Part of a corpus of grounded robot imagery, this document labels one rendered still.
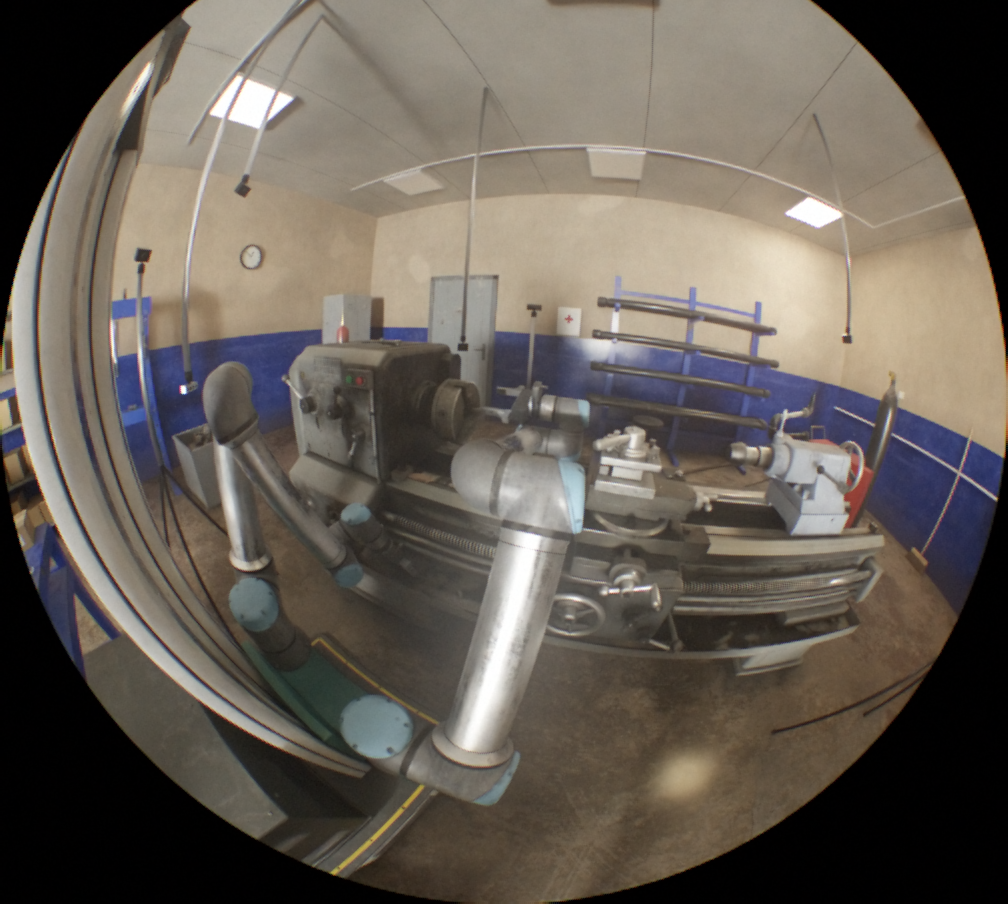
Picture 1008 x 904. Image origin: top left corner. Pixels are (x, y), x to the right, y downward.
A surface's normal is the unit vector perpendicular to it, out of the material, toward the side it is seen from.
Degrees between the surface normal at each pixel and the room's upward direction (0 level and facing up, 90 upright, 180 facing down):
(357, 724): 5
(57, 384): 90
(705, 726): 0
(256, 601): 5
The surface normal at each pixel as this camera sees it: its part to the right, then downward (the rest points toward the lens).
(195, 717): 0.06, -0.97
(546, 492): -0.18, -0.38
